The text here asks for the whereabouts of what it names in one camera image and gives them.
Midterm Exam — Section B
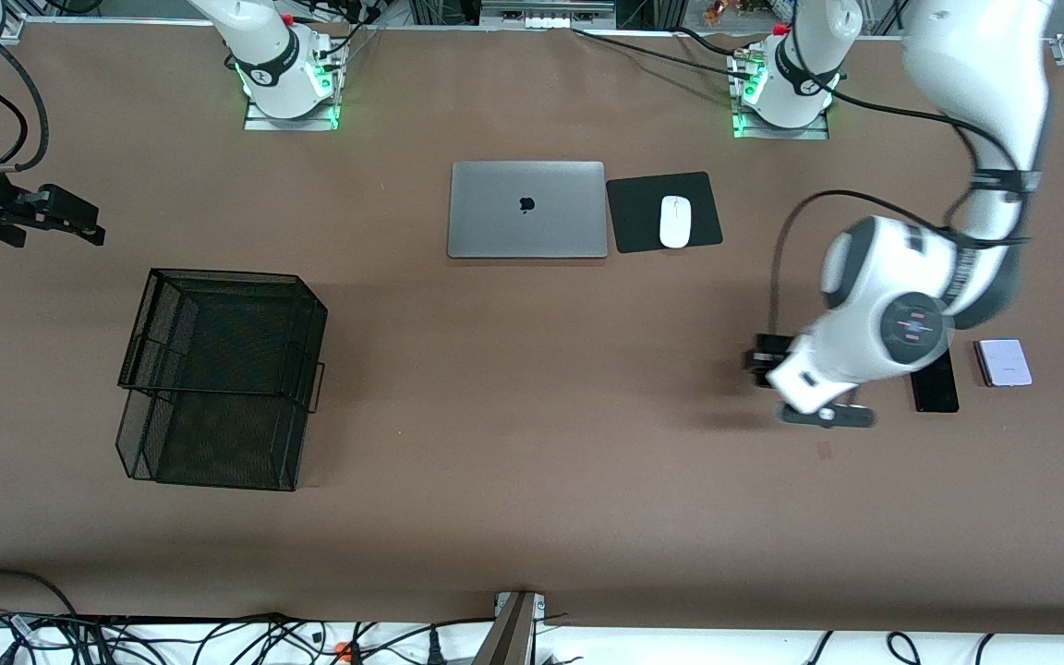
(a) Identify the long black table cable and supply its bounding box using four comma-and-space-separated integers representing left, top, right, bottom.
571, 27, 756, 80

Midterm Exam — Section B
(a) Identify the white power strip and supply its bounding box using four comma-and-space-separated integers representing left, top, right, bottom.
479, 0, 617, 30

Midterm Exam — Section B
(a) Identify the white computer mouse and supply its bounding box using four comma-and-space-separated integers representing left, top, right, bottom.
659, 195, 692, 249

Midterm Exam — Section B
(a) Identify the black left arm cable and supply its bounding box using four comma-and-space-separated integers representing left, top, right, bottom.
769, 69, 1037, 345

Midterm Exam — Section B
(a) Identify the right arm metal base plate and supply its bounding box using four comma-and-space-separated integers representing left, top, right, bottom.
244, 88, 342, 132

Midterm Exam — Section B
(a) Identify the grey metal camera post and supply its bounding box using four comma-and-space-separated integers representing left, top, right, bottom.
472, 591, 548, 665

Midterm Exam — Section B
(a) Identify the silver closed laptop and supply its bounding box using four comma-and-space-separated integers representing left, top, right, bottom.
447, 161, 609, 260

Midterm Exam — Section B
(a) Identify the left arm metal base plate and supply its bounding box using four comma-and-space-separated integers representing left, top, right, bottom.
732, 92, 830, 141

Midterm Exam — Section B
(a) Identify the black slab smartphone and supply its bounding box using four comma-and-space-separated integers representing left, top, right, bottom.
910, 351, 961, 414

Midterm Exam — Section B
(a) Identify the white flip phone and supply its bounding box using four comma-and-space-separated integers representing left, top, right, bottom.
974, 338, 1034, 389

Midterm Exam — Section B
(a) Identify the black mouse pad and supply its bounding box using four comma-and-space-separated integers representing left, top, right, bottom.
606, 171, 724, 254

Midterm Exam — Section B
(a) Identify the black mesh two-tier tray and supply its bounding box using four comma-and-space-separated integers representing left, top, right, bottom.
116, 268, 328, 492

